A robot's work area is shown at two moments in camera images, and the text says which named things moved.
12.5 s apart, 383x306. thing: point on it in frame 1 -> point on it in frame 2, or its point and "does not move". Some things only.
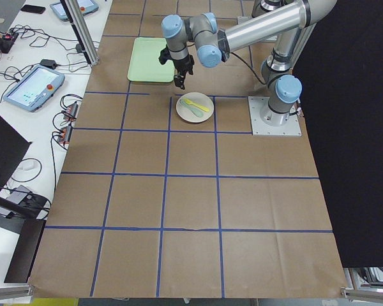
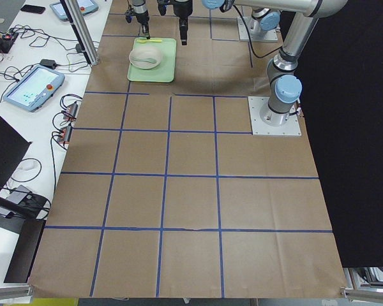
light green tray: x=145 y=63 does not move
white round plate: x=194 y=107 -> x=144 y=52
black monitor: x=6 y=147 does not move
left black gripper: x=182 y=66 -> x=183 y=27
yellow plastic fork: x=187 y=102 -> x=145 y=41
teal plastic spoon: x=196 y=111 -> x=150 y=60
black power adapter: x=48 y=63 does not move
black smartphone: x=32 y=9 does not move
